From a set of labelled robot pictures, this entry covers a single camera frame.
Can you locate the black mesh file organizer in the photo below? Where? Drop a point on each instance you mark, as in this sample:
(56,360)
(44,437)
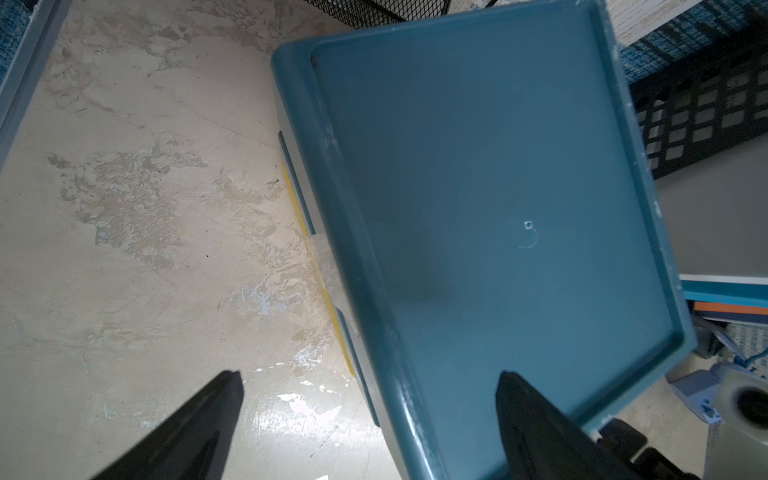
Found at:
(696,96)

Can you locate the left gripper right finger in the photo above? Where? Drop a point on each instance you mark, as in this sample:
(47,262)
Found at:
(540,442)

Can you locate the blue white stapler device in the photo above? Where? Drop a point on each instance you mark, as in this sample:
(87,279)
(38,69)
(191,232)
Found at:
(733,397)

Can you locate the teal folder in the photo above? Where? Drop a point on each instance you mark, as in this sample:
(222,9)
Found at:
(736,290)

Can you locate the teal drawer cabinet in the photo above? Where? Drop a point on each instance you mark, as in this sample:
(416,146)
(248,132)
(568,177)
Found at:
(482,185)

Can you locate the orange folder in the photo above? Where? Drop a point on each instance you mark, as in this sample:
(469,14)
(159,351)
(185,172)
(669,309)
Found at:
(729,308)

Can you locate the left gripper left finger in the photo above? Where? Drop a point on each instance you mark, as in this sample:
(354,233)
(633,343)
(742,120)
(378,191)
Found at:
(193,443)

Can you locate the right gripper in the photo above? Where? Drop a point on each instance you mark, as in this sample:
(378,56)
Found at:
(630,446)

